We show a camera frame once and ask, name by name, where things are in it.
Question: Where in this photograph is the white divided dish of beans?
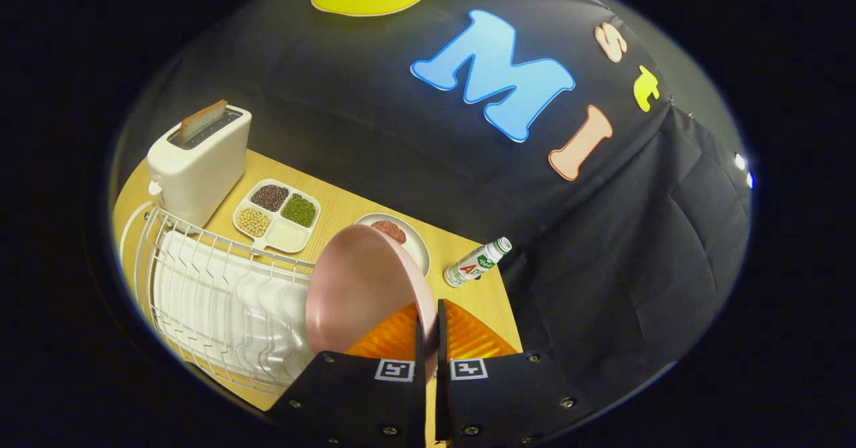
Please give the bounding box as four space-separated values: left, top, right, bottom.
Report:
232 179 322 255

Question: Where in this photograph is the brown toast slice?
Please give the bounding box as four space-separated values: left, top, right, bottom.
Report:
179 99 228 144

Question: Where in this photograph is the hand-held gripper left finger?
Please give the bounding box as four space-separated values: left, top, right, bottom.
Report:
267 301 429 448

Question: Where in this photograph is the white wire dish rack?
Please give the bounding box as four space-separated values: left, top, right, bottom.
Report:
119 201 322 397

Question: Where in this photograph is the white toaster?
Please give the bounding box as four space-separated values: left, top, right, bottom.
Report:
146 106 253 229

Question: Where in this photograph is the pink plate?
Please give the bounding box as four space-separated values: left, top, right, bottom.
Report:
306 225 439 382

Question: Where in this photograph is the red-brown meat piece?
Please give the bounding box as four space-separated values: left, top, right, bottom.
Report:
371 220 407 245

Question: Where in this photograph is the beige plate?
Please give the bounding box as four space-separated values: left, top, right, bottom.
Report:
353 213 431 277

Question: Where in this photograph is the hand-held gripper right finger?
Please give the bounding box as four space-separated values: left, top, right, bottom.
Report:
435 299 593 448

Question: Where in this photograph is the white drink bottle green cap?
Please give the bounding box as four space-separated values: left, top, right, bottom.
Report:
443 237 513 288

